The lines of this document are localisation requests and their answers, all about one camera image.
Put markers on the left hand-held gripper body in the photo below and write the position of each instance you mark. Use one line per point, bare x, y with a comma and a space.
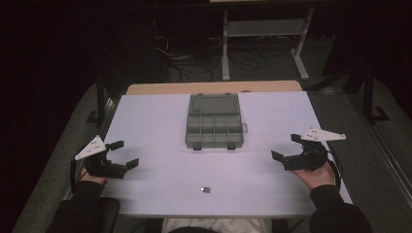
97, 163

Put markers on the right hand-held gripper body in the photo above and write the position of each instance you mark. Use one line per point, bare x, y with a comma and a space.
309, 158

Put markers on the person's left hand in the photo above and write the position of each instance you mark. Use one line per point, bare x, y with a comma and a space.
91, 178

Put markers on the person's right hand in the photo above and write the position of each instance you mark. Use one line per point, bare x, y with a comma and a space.
319, 178

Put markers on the black metal stand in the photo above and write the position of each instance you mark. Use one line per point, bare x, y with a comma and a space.
369, 97
101, 97

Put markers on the grey plastic organizer box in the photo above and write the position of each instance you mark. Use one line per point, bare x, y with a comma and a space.
214, 121

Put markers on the small metal part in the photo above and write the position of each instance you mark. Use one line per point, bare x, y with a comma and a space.
205, 190

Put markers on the wooden table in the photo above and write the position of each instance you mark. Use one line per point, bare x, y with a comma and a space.
181, 88

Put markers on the person's white clothing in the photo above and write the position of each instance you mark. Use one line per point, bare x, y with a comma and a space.
217, 225

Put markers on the white metal stand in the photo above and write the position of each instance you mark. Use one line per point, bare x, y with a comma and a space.
264, 28

